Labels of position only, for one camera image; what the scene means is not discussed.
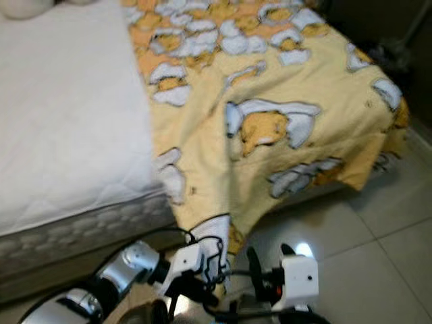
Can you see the yellow cartoon egg blanket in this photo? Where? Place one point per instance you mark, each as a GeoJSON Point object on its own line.
{"type": "Point", "coordinates": [331, 108]}

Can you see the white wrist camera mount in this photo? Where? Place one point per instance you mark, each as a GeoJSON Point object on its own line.
{"type": "Point", "coordinates": [185, 262]}
{"type": "Point", "coordinates": [299, 282]}

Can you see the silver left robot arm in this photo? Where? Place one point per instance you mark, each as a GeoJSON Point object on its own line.
{"type": "Point", "coordinates": [135, 266]}

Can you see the white mattress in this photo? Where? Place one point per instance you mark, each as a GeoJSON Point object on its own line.
{"type": "Point", "coordinates": [74, 121]}

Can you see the dark grey cabinet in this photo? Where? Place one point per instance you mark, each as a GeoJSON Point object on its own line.
{"type": "Point", "coordinates": [364, 20]}

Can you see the robot left leg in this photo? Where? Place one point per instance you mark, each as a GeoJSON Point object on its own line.
{"type": "Point", "coordinates": [152, 316]}

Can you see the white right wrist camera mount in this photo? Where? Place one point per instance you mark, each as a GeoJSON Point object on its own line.
{"type": "Point", "coordinates": [299, 282]}

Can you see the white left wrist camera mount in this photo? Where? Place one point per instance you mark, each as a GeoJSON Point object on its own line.
{"type": "Point", "coordinates": [185, 262]}

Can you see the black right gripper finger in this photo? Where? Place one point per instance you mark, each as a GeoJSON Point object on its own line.
{"type": "Point", "coordinates": [288, 252]}
{"type": "Point", "coordinates": [256, 278]}

